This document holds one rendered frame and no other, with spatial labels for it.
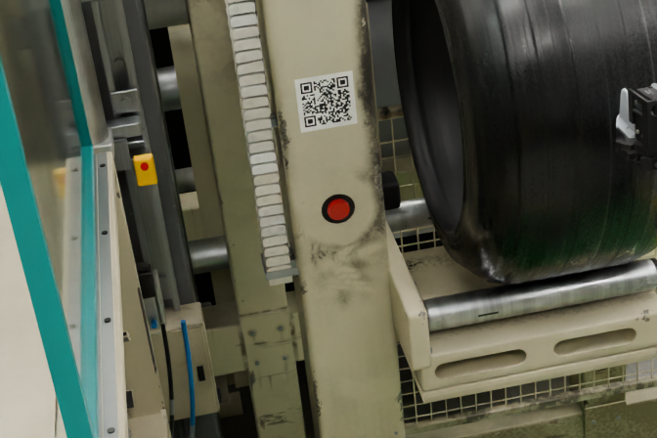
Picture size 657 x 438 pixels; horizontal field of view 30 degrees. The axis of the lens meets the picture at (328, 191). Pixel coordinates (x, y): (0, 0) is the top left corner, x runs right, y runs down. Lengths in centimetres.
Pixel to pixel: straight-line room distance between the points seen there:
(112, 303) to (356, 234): 61
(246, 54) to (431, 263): 60
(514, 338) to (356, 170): 32
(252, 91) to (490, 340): 48
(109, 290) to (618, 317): 83
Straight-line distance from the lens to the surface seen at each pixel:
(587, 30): 147
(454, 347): 170
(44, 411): 103
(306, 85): 157
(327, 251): 168
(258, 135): 160
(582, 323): 175
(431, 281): 195
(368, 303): 174
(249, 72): 156
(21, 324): 115
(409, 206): 193
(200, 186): 247
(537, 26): 146
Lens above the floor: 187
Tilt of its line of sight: 29 degrees down
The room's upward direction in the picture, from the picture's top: 7 degrees counter-clockwise
